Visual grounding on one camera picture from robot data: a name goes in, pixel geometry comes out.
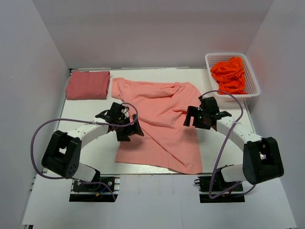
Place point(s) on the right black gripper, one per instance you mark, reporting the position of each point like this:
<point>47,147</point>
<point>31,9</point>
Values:
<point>193,111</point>

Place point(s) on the folded dusty red t shirt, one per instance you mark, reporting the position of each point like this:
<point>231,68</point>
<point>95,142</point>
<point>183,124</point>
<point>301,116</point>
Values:
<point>88,85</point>

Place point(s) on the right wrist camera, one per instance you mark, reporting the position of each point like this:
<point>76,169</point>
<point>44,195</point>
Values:
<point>209,105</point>

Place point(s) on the white perforated plastic basket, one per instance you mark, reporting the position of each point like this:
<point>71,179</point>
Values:
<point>251,85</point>

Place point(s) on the salmon pink t shirt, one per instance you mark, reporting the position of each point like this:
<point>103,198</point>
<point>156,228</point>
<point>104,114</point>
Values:
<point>162,111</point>

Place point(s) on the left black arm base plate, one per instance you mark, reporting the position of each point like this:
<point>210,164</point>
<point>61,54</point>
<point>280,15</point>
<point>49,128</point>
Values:
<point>95,193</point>

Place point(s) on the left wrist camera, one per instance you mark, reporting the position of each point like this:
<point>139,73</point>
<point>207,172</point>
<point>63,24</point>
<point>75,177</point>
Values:
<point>116,112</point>

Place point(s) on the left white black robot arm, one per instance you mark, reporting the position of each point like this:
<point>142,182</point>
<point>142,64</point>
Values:
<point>62,155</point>

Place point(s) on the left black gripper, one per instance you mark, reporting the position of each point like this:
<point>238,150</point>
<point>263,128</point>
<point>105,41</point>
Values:
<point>136,129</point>

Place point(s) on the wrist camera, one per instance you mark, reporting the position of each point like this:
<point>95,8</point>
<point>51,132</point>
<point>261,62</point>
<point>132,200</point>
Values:
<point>116,112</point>
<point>209,105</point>

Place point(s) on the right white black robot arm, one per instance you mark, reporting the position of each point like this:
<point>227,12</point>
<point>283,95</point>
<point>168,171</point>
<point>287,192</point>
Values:
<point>261,157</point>

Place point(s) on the crumpled orange t shirt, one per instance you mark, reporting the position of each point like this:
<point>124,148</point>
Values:
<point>230,76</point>

